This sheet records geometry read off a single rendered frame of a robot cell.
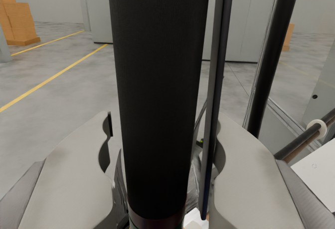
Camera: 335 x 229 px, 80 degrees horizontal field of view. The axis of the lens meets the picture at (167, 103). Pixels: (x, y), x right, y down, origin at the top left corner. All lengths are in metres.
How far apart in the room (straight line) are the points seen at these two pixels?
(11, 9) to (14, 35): 0.79
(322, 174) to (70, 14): 13.66
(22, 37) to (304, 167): 8.17
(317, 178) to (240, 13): 5.32
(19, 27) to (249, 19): 6.89
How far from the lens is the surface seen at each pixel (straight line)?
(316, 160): 0.56
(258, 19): 5.86
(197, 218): 0.21
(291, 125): 1.25
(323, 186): 0.54
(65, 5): 13.87
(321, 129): 0.39
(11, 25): 8.43
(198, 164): 0.64
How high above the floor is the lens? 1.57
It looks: 28 degrees down
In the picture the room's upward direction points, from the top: 2 degrees clockwise
